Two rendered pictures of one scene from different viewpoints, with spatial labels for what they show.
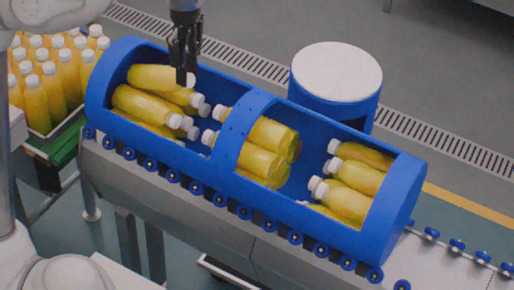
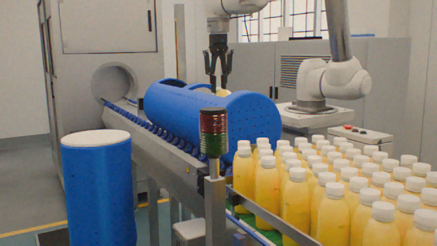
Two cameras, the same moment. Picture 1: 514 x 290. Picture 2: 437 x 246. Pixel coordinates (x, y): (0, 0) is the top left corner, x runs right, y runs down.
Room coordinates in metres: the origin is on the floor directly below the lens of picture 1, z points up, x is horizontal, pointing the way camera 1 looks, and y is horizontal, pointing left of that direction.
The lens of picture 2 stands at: (2.69, 1.11, 1.39)
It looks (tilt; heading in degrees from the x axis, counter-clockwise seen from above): 11 degrees down; 215
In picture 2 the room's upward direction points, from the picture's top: 1 degrees counter-clockwise
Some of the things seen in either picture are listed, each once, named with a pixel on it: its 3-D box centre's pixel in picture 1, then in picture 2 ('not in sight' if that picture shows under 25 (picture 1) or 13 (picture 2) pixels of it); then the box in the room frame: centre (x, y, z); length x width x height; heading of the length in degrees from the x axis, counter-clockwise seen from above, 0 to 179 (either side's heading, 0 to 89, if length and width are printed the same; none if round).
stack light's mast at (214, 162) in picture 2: not in sight; (213, 143); (2.00, 0.61, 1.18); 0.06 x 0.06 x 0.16
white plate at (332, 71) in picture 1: (337, 71); (96, 137); (1.69, -0.22, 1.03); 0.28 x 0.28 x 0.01
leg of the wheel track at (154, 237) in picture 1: (154, 239); not in sight; (1.54, 0.35, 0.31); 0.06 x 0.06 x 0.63; 63
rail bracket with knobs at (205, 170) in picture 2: not in sight; (211, 183); (1.71, 0.39, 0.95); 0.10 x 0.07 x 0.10; 153
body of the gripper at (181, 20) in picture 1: (185, 19); (218, 45); (1.39, 0.20, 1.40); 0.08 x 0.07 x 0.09; 153
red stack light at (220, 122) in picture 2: not in sight; (213, 122); (2.00, 0.61, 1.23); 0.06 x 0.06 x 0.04
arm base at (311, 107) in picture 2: not in sight; (307, 103); (0.68, 0.30, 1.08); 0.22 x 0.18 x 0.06; 72
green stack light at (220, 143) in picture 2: not in sight; (213, 141); (2.00, 0.61, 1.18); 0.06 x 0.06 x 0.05
